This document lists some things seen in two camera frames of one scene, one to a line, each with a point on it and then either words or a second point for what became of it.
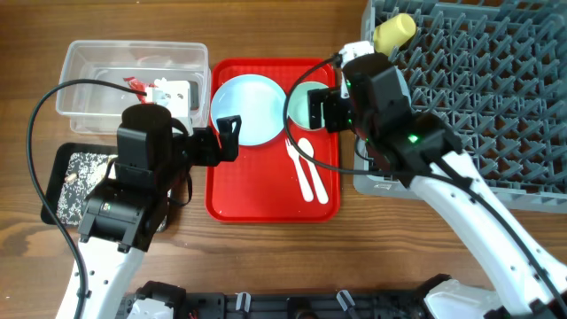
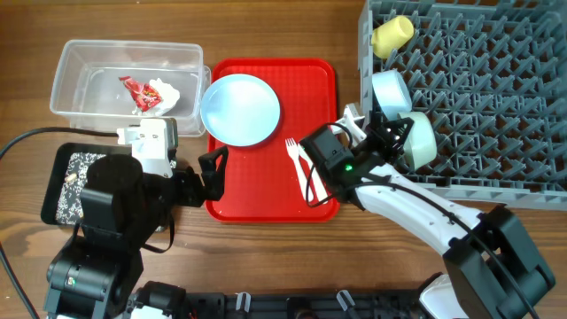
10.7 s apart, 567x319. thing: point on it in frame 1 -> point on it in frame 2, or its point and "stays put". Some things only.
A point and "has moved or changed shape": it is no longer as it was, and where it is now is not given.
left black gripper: [211, 154] -> [213, 175]
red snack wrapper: [137, 86] stays put
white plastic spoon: [310, 163] stays put
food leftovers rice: [81, 171] stays put
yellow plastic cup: [392, 32] stays put
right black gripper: [332, 99] -> [384, 138]
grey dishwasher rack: [494, 73] stays put
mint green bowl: [298, 105] has moved or changed shape
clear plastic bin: [93, 92] stays put
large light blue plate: [257, 99] has moved or changed shape
